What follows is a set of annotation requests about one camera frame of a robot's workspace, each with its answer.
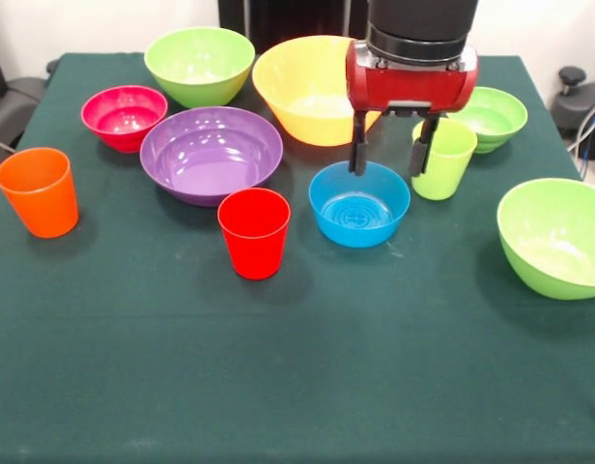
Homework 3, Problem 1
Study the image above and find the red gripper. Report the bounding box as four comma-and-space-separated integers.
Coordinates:
345, 39, 480, 178

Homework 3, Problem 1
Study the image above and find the blue bowl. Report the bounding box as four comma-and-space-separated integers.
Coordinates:
307, 159, 412, 249

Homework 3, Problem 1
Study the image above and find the yellow-green cup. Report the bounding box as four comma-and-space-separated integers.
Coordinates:
411, 117, 479, 201

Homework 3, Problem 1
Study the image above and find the large yellow bowl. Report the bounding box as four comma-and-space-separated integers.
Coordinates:
251, 35, 383, 147

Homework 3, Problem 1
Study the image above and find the small green bowl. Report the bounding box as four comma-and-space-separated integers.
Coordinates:
445, 86, 529, 155

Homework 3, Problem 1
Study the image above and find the red cup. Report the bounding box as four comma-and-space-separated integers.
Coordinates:
216, 188, 293, 281

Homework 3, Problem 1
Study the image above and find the purple bowl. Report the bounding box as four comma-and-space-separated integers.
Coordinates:
139, 106, 285, 208

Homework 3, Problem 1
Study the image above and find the large light green bowl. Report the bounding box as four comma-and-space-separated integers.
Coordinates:
496, 177, 595, 302
143, 26, 256, 109

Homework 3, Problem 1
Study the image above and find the black knobbed stand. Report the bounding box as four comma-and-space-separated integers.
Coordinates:
552, 66, 595, 160

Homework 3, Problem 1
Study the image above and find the dark green tablecloth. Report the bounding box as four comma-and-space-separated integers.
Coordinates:
0, 51, 595, 464

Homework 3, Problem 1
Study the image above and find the pink bowl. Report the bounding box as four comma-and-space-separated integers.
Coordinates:
80, 85, 169, 155

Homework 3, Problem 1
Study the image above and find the orange cup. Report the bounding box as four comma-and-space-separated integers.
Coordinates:
0, 147, 80, 240

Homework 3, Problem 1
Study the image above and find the grey chair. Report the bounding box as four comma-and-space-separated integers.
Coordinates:
0, 76, 46, 151

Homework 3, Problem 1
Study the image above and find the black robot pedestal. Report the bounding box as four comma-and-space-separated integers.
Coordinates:
218, 0, 370, 54

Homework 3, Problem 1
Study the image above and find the blue cable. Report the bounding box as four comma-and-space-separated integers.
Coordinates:
579, 113, 595, 181

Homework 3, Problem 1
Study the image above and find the grey cable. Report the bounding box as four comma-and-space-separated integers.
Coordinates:
566, 98, 595, 152

